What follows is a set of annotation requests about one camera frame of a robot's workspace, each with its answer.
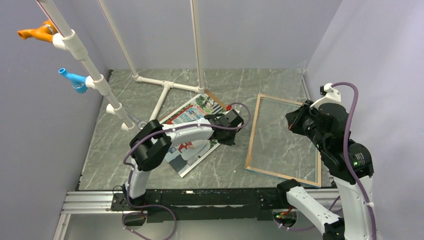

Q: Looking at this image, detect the wooden frame backing board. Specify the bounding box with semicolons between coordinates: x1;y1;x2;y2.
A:
159;90;226;124

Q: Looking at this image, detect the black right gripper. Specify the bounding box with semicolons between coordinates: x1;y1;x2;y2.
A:
284;98;329;150

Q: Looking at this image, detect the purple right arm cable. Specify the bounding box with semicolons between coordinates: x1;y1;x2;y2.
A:
273;81;379;240

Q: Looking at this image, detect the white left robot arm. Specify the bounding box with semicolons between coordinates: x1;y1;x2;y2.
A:
123;109;248;210

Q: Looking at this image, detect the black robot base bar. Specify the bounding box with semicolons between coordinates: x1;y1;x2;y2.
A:
110;187;290;223

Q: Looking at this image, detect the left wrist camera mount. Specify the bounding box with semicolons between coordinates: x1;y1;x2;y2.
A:
225;105;240;114

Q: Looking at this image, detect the wooden picture frame with glass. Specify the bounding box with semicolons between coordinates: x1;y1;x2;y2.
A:
245;93;322;188

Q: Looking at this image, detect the orange plastic hook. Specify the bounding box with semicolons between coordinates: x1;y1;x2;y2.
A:
17;20;58;43

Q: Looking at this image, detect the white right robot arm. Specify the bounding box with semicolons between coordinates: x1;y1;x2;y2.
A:
275;100;380;240

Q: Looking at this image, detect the colourful photo poster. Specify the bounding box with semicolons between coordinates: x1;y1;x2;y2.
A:
158;93;233;179

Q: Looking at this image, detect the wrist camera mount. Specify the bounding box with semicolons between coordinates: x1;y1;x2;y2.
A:
309;83;341;109
225;105;240;114

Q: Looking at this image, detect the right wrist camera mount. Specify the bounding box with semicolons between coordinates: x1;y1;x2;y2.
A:
309;83;341;109

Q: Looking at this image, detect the white PVC pipe rack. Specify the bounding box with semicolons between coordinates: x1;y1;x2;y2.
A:
35;0;206;132

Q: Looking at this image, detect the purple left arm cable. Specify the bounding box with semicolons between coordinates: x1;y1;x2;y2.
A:
121;101;253;240

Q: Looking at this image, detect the blue plastic hook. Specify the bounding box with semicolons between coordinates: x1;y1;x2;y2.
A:
58;68;88;94

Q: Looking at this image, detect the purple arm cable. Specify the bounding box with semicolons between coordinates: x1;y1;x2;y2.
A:
273;81;379;240
121;101;253;240

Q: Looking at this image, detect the aluminium rail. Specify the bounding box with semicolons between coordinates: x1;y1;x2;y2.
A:
52;188;345;240

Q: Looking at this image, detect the grey metal wrench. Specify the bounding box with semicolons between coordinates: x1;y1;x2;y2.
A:
127;111;147;130

